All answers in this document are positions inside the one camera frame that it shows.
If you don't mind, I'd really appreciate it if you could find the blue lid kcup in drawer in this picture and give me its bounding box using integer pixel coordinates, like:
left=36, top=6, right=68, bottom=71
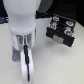
left=66, top=21, right=74, bottom=26

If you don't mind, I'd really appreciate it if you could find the red lid kcup in drawer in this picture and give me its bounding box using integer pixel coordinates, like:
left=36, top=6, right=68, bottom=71
left=53, top=16, right=59, bottom=21

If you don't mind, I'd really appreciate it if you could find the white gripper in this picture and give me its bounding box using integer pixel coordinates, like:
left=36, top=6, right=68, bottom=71
left=10, top=30, right=36, bottom=84

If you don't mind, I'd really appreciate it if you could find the black kcup holder drawer box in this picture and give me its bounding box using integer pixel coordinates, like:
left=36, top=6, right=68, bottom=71
left=46, top=14, right=76, bottom=47

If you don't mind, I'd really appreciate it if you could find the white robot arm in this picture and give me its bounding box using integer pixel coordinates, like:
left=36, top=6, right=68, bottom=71
left=3, top=0, right=41, bottom=84

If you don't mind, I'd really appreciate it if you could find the red lid kcup front right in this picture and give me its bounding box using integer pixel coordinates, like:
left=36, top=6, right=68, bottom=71
left=64, top=30, right=73, bottom=36

